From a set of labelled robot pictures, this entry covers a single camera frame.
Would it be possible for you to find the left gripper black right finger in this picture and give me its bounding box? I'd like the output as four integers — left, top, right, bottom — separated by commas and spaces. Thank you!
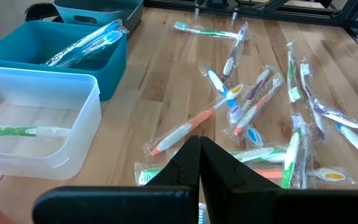
200, 136, 358, 224

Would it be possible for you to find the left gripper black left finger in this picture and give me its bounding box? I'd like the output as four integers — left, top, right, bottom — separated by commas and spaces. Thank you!
32, 135, 202, 224

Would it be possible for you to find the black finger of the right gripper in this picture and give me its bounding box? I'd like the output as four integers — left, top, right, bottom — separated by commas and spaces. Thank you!
231, 7, 241, 28
193, 0, 205, 18

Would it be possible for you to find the dark slate plastic bin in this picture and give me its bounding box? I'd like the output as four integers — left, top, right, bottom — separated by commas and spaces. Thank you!
53, 0, 145, 32

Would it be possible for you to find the clear plastic bin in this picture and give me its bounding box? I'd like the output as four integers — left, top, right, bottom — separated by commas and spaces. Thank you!
0, 64, 103, 181

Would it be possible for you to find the teal plastic bin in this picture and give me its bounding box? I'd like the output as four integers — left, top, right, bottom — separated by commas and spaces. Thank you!
0, 20, 129, 102

